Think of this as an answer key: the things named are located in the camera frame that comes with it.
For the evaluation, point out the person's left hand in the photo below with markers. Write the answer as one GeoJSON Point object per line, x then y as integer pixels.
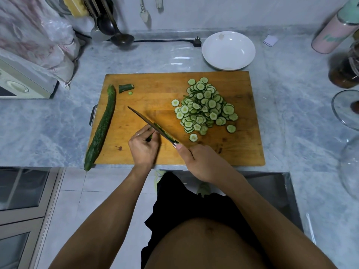
{"type": "Point", "coordinates": [142, 151]}

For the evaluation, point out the person's right hand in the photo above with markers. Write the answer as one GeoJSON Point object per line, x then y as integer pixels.
{"type": "Point", "coordinates": [204, 163]}

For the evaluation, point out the person's right thumb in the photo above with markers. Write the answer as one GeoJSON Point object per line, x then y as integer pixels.
{"type": "Point", "coordinates": [183, 152]}

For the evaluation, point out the person's left fingers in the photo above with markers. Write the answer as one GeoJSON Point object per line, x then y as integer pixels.
{"type": "Point", "coordinates": [144, 132]}

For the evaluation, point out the cucumber being sliced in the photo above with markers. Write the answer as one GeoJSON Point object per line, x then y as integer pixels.
{"type": "Point", "coordinates": [150, 136]}

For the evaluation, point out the kitchen knife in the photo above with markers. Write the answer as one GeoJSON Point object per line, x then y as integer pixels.
{"type": "Point", "coordinates": [143, 118]}

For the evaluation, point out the person's right forearm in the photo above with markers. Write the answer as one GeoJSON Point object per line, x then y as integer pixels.
{"type": "Point", "coordinates": [269, 221]}

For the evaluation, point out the person's left forearm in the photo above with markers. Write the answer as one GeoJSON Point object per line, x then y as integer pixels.
{"type": "Point", "coordinates": [106, 218]}

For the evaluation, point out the light green shoe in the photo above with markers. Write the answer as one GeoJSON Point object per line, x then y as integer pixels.
{"type": "Point", "coordinates": [159, 177]}
{"type": "Point", "coordinates": [203, 189]}

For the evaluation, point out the wooden cutting board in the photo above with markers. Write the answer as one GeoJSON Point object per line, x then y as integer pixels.
{"type": "Point", "coordinates": [145, 92]}

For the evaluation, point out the whole green cucumber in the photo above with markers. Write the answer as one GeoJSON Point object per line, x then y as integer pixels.
{"type": "Point", "coordinates": [101, 128]}

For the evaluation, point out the cut cucumber end piece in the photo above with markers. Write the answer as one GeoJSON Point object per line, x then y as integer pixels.
{"type": "Point", "coordinates": [125, 88]}

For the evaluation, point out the pile of cucumber slices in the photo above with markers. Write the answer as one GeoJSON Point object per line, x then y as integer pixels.
{"type": "Point", "coordinates": [206, 106]}

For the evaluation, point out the black shorts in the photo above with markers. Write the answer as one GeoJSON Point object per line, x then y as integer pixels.
{"type": "Point", "coordinates": [179, 204]}

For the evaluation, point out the dark metal ladle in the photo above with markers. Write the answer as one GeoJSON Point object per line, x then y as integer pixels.
{"type": "Point", "coordinates": [122, 39]}

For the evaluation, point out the person's bare torso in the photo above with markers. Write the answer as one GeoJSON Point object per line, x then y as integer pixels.
{"type": "Point", "coordinates": [204, 246]}

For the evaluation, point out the white round plate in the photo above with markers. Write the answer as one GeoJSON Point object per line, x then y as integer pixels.
{"type": "Point", "coordinates": [228, 50]}

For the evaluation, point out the dark metal spoon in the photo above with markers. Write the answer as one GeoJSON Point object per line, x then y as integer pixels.
{"type": "Point", "coordinates": [105, 25]}

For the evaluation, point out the white hanging utensil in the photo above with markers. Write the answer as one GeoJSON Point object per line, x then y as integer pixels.
{"type": "Point", "coordinates": [144, 15]}

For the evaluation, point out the small hanging utensil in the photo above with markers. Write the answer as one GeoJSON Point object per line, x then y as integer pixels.
{"type": "Point", "coordinates": [159, 2]}

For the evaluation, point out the white kitchen appliance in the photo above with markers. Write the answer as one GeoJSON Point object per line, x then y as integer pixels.
{"type": "Point", "coordinates": [22, 81]}

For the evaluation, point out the small white paper piece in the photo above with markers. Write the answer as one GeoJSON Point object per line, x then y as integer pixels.
{"type": "Point", "coordinates": [270, 40]}

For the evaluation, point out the yellow kitchen item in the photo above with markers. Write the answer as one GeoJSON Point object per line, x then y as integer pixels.
{"type": "Point", "coordinates": [74, 5]}

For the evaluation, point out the cabinet with glass doors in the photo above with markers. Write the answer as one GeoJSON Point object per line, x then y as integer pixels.
{"type": "Point", "coordinates": [22, 215]}

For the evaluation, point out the floral plastic cover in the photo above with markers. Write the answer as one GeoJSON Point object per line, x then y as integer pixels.
{"type": "Point", "coordinates": [33, 33]}

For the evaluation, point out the glass lid with dark knob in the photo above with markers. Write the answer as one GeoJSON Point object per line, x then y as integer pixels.
{"type": "Point", "coordinates": [345, 109]}

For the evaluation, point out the clear glass bowl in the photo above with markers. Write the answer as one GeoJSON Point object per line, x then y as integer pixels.
{"type": "Point", "coordinates": [350, 168]}

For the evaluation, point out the dark glass jar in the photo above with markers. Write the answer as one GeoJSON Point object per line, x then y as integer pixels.
{"type": "Point", "coordinates": [343, 72]}

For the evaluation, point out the pink bottle with green lid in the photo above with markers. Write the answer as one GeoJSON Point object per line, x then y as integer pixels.
{"type": "Point", "coordinates": [331, 33]}

